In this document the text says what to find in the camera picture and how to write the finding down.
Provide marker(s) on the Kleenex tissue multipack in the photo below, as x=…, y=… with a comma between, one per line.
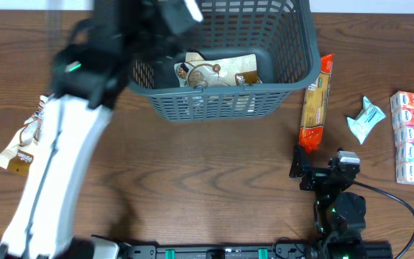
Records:
x=402, y=110

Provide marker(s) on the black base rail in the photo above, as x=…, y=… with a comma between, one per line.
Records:
x=280, y=249

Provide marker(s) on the pale green wipes packet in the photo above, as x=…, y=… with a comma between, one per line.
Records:
x=365, y=121

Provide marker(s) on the PanTree snack bag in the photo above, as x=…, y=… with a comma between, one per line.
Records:
x=19, y=154
x=192, y=57
x=236, y=71

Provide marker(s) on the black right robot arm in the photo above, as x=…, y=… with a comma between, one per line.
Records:
x=338, y=214

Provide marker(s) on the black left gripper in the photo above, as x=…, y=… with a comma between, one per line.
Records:
x=160, y=50

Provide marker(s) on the orange spaghetti packet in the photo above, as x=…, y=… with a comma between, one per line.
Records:
x=315, y=106

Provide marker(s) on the grey plastic lattice basket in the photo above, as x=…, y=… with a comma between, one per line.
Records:
x=281, y=35

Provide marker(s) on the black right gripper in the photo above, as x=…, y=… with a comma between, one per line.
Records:
x=301, y=165

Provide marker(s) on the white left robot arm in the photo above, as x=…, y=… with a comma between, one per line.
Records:
x=87, y=77

